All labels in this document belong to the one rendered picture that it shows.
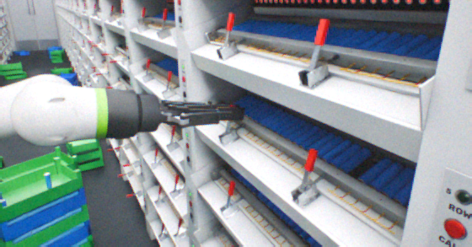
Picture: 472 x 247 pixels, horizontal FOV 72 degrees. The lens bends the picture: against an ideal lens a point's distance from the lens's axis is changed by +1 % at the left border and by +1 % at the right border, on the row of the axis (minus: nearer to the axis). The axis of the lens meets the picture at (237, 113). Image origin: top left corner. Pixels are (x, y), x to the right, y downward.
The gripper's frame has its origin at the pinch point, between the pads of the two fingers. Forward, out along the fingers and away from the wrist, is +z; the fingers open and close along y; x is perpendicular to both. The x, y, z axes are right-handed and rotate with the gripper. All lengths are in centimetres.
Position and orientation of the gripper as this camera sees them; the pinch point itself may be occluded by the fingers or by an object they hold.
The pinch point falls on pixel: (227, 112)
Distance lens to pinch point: 73.1
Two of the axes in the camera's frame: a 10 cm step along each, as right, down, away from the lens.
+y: 4.9, 2.8, -8.2
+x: 1.4, -9.6, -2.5
